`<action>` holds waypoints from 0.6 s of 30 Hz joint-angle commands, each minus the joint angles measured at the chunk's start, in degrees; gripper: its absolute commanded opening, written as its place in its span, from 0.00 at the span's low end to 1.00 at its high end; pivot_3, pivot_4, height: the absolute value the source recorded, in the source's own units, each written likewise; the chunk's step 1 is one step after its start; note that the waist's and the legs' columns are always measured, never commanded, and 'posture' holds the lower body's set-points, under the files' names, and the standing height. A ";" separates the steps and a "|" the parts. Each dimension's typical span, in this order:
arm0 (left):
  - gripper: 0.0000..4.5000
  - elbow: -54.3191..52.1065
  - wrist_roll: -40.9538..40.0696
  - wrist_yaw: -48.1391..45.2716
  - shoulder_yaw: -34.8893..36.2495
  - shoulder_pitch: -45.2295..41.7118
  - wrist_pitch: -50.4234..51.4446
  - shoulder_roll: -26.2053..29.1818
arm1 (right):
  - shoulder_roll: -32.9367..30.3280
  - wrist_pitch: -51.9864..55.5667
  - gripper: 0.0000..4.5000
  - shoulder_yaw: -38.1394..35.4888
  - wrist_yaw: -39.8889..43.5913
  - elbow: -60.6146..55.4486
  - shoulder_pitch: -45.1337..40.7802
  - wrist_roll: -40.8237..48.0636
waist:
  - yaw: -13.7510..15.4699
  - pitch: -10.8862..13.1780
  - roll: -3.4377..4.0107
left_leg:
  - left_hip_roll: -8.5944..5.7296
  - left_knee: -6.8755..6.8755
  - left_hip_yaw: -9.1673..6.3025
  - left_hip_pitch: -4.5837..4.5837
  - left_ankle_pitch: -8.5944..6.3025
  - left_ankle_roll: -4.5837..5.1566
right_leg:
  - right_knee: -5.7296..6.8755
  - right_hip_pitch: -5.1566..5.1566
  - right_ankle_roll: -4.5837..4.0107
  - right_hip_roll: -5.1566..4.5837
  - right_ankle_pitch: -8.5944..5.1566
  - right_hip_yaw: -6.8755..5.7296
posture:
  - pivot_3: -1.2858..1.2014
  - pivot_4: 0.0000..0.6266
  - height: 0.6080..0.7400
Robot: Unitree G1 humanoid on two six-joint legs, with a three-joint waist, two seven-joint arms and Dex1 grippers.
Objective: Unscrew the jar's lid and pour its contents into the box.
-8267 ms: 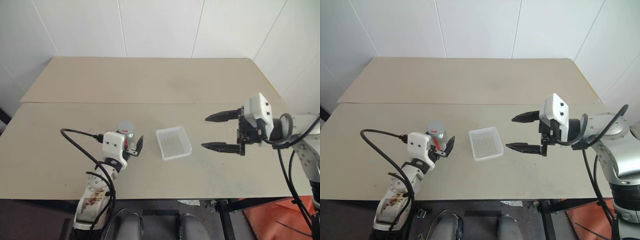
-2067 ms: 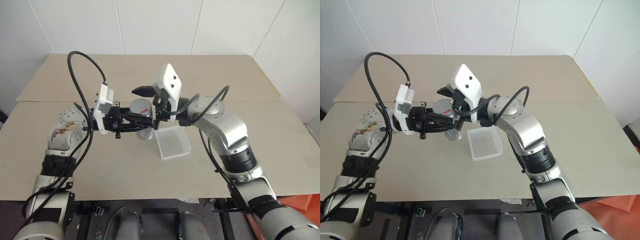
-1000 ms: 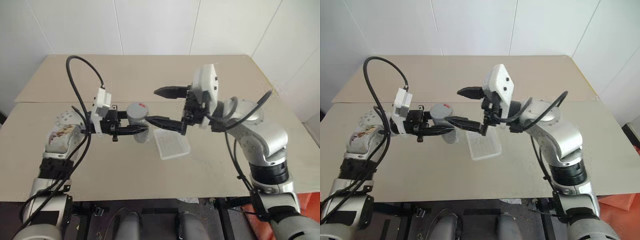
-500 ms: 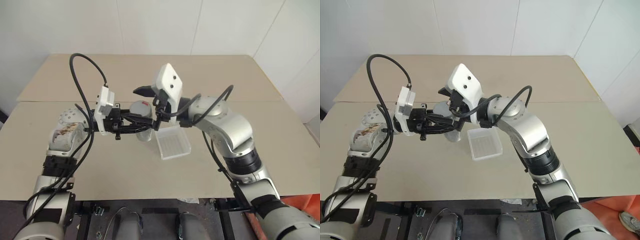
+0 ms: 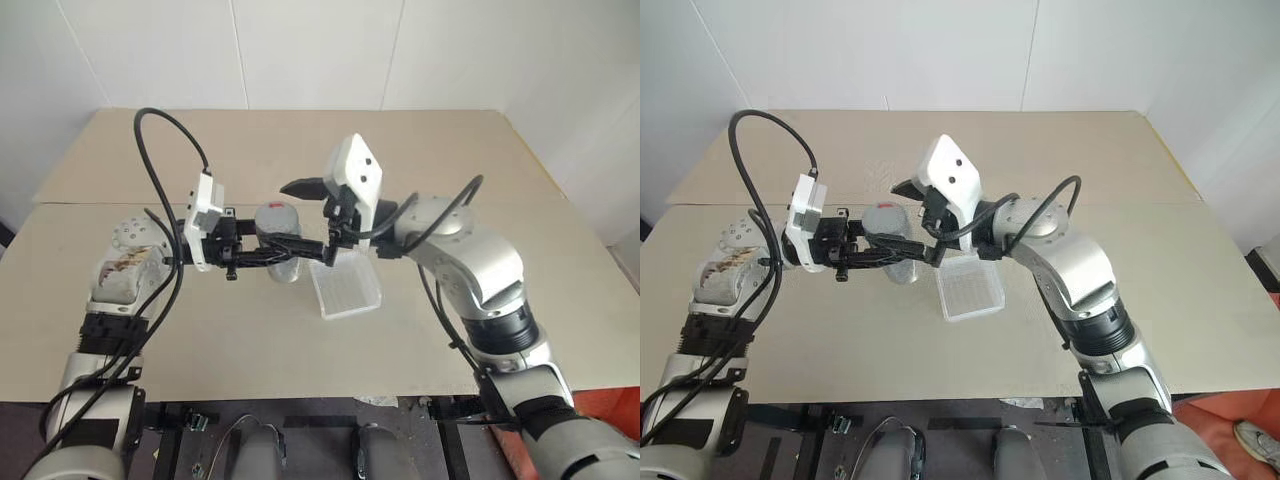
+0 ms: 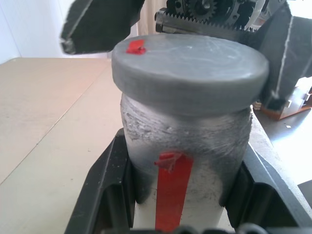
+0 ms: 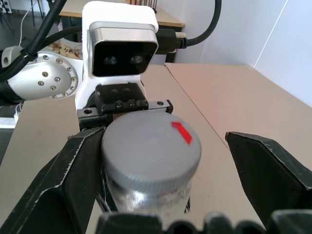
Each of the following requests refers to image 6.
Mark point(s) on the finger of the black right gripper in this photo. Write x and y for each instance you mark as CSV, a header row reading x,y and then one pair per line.
x,y
285,58
97,24

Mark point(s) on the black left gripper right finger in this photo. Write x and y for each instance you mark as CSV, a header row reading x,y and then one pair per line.
x,y
263,200

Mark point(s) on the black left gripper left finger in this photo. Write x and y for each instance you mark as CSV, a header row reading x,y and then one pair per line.
x,y
104,190

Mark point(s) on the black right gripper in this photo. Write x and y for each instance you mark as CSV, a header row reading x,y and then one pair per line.
x,y
207,14

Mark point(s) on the grey round jar lid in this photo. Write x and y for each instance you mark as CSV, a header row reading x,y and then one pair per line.
x,y
192,73

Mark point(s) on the grey jar with red tape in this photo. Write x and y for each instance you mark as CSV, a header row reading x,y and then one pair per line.
x,y
185,151

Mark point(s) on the orange and white box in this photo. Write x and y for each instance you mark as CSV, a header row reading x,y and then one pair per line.
x,y
296,107

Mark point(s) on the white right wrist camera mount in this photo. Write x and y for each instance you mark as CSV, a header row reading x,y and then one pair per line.
x,y
259,11

